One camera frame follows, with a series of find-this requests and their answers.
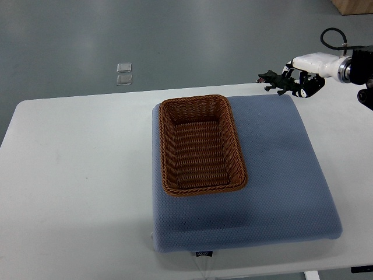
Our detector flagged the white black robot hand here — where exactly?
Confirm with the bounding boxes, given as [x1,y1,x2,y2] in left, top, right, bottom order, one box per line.
[281,52,352,98]

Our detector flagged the dark toy crocodile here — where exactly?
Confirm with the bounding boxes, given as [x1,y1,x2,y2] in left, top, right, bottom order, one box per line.
[256,70,301,95]

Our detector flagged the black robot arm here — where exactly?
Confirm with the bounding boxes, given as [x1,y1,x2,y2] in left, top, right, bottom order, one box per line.
[320,27,372,110]

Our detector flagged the brown wicker basket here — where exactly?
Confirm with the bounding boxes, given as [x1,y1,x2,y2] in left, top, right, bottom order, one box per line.
[158,94,248,197]

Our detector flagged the brown cardboard box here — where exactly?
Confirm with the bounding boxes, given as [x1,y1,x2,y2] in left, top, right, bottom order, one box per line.
[331,0,372,15]

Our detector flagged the blue-grey foam cushion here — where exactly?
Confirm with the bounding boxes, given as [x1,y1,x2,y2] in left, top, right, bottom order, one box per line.
[152,94,343,253]

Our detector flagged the white table leg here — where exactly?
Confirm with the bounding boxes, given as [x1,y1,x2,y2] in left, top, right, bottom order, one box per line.
[304,271,320,280]

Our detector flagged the black table control panel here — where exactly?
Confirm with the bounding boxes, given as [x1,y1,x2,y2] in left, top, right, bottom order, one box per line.
[350,265,373,274]

